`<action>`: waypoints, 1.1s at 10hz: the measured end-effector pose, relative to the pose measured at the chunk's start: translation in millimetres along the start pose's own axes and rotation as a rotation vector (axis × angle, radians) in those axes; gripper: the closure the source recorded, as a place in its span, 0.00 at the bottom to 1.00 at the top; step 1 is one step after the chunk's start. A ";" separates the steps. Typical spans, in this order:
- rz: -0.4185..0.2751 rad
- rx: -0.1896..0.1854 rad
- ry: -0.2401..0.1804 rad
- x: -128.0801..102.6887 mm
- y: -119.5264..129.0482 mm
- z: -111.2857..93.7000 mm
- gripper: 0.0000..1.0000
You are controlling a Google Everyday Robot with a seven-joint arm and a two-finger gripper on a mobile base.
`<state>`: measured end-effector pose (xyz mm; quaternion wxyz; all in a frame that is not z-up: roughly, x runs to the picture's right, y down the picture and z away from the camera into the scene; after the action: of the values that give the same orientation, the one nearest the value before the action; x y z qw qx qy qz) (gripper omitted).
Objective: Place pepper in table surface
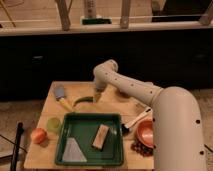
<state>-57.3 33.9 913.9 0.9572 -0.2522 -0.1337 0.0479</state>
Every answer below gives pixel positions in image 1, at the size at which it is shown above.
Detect yellow-handled spatula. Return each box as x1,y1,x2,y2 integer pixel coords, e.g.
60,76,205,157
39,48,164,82
54,85,73,112

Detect green round lid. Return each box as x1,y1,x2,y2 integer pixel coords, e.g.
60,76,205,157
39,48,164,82
46,117,61,134

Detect wooden shelf frame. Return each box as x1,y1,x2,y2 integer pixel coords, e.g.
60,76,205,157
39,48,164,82
0,0,213,36

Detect dark grape bunch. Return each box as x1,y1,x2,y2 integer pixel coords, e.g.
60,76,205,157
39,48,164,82
131,141,153,157

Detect black pole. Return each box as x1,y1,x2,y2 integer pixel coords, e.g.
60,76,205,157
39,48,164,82
10,122,24,171

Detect green brush on shelf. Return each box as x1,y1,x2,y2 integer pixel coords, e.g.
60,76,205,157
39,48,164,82
82,18,112,25

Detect wooden block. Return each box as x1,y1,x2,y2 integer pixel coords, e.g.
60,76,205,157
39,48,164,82
92,124,109,150

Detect orange bowl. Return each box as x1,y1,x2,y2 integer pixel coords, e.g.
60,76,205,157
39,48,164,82
136,120,153,148

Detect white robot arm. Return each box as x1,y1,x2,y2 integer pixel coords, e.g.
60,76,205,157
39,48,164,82
93,60,207,171

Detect red apple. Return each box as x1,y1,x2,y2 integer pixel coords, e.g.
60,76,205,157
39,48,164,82
31,128,47,144

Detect green plastic tray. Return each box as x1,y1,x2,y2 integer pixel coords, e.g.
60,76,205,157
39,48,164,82
55,113,124,166

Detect green pepper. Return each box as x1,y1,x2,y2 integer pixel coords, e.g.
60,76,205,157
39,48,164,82
73,96,93,107

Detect grey triangular cloth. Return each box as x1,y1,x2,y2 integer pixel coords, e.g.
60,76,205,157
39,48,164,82
62,138,87,162

